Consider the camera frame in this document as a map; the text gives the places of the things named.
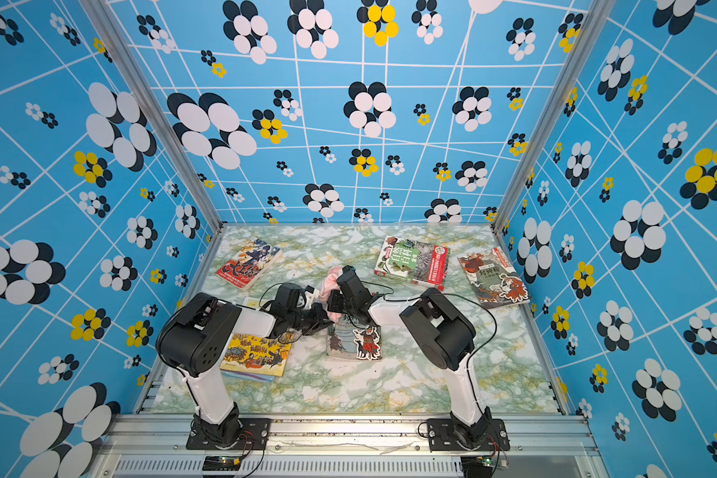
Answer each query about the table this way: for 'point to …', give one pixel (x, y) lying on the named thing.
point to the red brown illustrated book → (492, 278)
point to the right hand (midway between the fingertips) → (329, 299)
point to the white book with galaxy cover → (246, 375)
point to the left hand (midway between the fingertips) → (341, 318)
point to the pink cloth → (330, 284)
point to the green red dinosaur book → (414, 262)
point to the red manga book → (250, 264)
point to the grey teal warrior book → (346, 340)
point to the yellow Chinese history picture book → (256, 355)
